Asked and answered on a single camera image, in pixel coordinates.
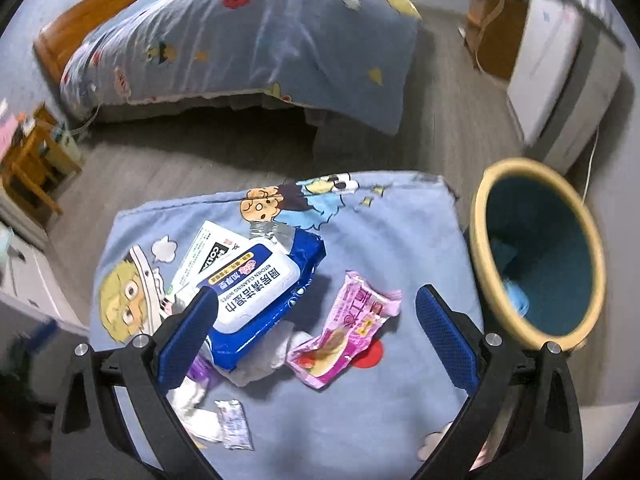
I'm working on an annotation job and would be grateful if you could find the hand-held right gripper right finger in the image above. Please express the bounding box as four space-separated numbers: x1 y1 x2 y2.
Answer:
415 284 586 480

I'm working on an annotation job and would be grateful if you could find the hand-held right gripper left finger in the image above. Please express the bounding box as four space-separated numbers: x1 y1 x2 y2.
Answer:
50 287 221 480

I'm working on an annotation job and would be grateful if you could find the blue wet wipes pack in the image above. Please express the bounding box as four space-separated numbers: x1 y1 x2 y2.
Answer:
197 227 326 373

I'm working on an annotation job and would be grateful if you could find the white packet with black label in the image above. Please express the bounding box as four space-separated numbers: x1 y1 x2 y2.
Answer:
170 220 251 301

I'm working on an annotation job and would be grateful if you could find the pink snack wrapper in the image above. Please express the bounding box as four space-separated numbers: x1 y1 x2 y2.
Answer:
286 270 403 391

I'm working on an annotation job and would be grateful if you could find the teal bin with yellow rim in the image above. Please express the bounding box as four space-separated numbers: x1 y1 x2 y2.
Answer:
469 157 607 356

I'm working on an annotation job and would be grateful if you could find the purple wrapper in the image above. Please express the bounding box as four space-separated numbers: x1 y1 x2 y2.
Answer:
187 350 221 391

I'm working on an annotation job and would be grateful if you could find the crumpled white tissue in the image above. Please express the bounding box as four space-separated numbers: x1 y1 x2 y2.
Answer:
220 320 301 388
167 375 223 443

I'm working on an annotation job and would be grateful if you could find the small white sachet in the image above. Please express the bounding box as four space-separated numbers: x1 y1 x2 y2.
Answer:
214 399 254 452

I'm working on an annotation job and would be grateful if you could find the silver foil packet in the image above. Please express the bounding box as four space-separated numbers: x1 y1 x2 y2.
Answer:
247 221 296 247

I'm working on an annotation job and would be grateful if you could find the white drawer unit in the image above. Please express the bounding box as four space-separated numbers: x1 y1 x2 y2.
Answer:
0 200 91 341

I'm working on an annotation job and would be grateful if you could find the green white container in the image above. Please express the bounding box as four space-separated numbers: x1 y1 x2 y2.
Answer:
52 122 83 161

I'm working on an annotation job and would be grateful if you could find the wooden stool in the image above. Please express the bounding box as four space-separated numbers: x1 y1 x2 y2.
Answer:
0 102 83 216

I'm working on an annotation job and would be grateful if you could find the pink box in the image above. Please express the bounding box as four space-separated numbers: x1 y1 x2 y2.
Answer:
0 102 16 146

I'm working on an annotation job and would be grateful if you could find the white air purifier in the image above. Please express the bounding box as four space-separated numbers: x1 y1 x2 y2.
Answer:
507 0 626 171

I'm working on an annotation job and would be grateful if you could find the bed with cartoon duvet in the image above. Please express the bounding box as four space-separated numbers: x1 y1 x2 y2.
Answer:
59 0 423 136

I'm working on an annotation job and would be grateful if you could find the wooden cabinet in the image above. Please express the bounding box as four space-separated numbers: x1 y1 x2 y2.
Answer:
465 0 528 81

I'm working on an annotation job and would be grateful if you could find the wooden bed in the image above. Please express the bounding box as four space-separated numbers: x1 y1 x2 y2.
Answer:
32 0 311 126

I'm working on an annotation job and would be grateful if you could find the white power cable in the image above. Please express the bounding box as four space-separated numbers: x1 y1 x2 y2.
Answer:
475 0 507 76

